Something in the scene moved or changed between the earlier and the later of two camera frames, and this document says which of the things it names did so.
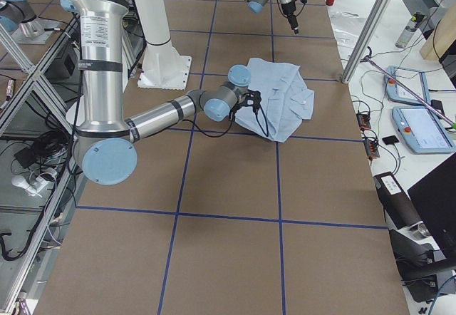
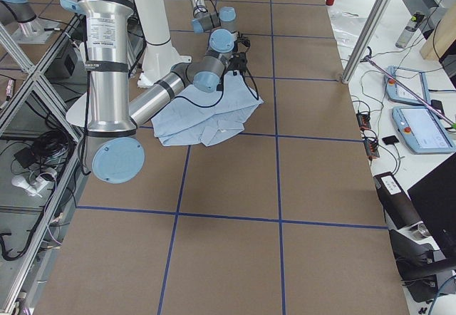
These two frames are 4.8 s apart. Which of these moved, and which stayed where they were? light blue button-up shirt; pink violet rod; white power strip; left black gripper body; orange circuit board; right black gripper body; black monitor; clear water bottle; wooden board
Moved: right black gripper body; light blue button-up shirt; left black gripper body
Stayed: orange circuit board; clear water bottle; black monitor; white power strip; wooden board; pink violet rod
